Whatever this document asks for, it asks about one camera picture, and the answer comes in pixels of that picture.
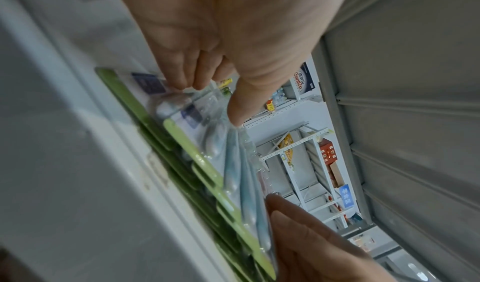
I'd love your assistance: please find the white metal shelf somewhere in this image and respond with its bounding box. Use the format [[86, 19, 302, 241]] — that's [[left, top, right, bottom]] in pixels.
[[0, 0, 480, 282]]

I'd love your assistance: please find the person's left hand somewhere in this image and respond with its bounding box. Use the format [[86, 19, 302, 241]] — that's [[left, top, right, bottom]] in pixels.
[[106, 0, 359, 127]]

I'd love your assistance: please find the person's right hand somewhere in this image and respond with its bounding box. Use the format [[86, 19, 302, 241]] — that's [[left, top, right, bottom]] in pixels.
[[264, 194, 399, 282]]

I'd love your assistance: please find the open cardboard box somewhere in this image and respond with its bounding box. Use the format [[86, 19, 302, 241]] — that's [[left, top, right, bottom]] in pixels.
[[327, 161, 346, 188]]

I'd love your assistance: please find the blue and white water carton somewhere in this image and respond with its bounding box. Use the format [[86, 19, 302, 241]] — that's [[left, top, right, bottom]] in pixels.
[[290, 62, 318, 95]]

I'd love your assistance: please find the white drinks shelving unit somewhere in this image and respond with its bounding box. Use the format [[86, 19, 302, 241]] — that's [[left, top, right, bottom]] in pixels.
[[241, 61, 325, 127]]

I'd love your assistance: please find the blue printed sign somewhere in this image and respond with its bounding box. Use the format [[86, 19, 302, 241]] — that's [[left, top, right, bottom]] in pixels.
[[337, 183, 355, 209]]

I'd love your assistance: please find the line of green toothbrush packets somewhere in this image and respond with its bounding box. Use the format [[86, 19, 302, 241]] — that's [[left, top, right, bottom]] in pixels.
[[95, 67, 281, 282]]

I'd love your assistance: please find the row of colourful bottles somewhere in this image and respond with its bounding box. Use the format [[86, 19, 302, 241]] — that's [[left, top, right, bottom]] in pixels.
[[218, 78, 234, 96]]

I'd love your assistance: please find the cluster of water and soda bottles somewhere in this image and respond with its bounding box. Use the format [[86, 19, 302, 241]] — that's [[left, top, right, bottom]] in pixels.
[[271, 87, 288, 106]]

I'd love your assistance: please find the red gift box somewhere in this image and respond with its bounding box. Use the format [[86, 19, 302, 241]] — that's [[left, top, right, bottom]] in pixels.
[[318, 138, 339, 165]]

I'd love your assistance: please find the yellow snack packet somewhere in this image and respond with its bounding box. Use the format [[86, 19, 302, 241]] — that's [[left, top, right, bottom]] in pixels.
[[279, 133, 295, 163]]

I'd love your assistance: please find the white snack shelving unit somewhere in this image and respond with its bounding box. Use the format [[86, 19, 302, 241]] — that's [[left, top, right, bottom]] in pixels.
[[258, 121, 363, 231]]

